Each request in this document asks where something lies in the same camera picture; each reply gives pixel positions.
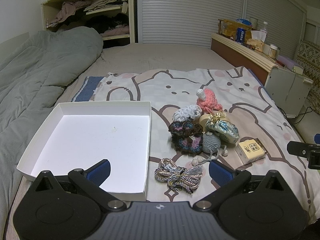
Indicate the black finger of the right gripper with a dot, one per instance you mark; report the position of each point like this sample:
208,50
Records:
309,151

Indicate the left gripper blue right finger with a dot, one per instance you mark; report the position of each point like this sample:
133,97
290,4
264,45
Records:
220,173

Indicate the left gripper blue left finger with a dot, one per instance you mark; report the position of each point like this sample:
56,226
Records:
99,172

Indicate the grey crochet mouse toy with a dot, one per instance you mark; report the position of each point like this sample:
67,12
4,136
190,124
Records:
211,145

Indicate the small yellow card box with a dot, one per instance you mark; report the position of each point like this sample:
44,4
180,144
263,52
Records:
251,150

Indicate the floral brocade drawstring pouch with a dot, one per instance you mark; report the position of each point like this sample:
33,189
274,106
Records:
227,131

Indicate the dark purple blue crochet piece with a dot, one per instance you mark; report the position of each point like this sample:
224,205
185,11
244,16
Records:
186,136

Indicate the oval wooden box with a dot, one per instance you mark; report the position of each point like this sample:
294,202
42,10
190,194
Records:
212,117

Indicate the white grey yarn ball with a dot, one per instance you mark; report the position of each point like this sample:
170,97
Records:
191,112

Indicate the pink crochet octopus toy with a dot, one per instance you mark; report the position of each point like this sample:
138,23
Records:
207,101

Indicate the white shallow cardboard box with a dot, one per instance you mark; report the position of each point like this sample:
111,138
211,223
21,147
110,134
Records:
80,134

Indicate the cartoon cat print blanket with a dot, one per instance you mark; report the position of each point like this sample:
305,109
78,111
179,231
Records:
245,104

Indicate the white side cabinet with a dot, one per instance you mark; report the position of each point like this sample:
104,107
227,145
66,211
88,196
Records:
288,90

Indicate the patterned beige cushion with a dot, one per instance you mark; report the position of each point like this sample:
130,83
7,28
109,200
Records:
307,56

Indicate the small white jar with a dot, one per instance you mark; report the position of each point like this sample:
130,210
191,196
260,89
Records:
273,51

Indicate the wooden bed headboard shelf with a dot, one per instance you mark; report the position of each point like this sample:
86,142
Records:
239,55

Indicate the grey quilted duvet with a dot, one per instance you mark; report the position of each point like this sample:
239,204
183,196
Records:
33,77

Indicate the white tissue pack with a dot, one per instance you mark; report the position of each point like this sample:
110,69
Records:
258,37

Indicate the clear plastic water bottle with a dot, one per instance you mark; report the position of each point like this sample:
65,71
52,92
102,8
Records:
264,30

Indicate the blue pepsi can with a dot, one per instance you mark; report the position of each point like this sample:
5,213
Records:
240,35

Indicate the yellow snack box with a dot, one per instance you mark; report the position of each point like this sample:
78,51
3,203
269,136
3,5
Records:
228,28

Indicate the pile of clothes on shelf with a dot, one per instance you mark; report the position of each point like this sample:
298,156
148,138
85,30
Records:
107,17

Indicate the cream open wardrobe shelf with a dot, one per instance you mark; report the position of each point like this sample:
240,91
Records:
51,7

